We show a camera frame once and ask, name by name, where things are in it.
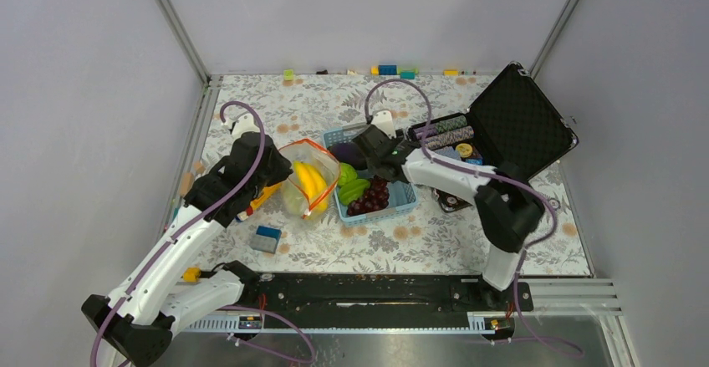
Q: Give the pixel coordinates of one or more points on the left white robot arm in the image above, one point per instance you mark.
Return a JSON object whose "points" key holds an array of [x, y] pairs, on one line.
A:
{"points": [[141, 317]]}

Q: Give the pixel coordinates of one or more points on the light blue plastic basket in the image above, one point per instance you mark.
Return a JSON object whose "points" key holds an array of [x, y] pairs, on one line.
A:
{"points": [[403, 198]]}

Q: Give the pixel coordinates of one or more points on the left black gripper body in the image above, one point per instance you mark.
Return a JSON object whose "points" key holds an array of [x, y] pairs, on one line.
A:
{"points": [[277, 172]]}

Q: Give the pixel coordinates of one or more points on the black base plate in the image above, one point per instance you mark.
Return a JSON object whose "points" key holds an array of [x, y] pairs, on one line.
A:
{"points": [[381, 301]]}

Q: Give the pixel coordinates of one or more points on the green star fruit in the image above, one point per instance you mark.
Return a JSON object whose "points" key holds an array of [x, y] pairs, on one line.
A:
{"points": [[352, 191]]}

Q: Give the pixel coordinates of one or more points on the yellow banana bunch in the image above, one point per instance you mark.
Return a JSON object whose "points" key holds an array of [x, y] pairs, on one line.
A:
{"points": [[313, 184]]}

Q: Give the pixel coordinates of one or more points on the blue yellow toy bricks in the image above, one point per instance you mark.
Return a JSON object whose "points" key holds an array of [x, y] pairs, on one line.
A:
{"points": [[394, 70]]}

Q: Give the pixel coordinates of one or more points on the floral table mat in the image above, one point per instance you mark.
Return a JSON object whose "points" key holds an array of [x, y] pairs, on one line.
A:
{"points": [[426, 240]]}

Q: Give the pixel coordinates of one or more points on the green white cabbage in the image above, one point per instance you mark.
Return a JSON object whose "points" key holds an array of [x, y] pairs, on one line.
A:
{"points": [[295, 201]]}

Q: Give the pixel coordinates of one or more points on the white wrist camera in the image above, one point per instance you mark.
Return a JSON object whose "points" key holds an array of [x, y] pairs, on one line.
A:
{"points": [[384, 121], [244, 123]]}

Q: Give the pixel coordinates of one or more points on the clear zip top bag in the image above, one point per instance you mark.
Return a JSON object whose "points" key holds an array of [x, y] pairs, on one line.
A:
{"points": [[308, 151]]}

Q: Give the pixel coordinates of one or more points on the dark purple eggplant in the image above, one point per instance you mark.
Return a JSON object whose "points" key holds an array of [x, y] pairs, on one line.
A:
{"points": [[349, 153]]}

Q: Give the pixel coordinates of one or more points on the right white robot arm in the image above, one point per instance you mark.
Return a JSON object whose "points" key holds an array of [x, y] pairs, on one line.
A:
{"points": [[508, 209]]}

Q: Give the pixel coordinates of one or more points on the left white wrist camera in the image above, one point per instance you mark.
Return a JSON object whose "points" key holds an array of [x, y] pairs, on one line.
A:
{"points": [[244, 123]]}

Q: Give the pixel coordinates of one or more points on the green pepper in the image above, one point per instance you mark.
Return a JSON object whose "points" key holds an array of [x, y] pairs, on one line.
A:
{"points": [[347, 174]]}

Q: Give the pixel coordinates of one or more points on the blue grey block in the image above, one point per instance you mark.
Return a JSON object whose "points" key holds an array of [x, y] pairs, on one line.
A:
{"points": [[265, 239]]}

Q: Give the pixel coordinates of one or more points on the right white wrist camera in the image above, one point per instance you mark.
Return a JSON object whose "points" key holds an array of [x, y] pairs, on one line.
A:
{"points": [[384, 121]]}

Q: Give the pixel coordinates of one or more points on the dark purple grapes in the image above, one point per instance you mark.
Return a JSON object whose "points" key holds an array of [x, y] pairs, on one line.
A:
{"points": [[376, 198]]}

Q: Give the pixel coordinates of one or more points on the wooden block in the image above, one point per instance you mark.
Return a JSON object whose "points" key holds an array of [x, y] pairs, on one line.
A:
{"points": [[186, 183]]}

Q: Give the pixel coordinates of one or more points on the black poker chip case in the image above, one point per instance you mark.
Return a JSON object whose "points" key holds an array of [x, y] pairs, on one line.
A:
{"points": [[511, 121]]}

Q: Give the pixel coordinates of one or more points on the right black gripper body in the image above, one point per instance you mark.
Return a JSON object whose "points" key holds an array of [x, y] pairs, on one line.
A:
{"points": [[373, 167]]}

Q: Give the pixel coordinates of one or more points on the yellow orange toy truck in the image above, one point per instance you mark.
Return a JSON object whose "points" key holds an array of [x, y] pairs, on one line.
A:
{"points": [[265, 194]]}

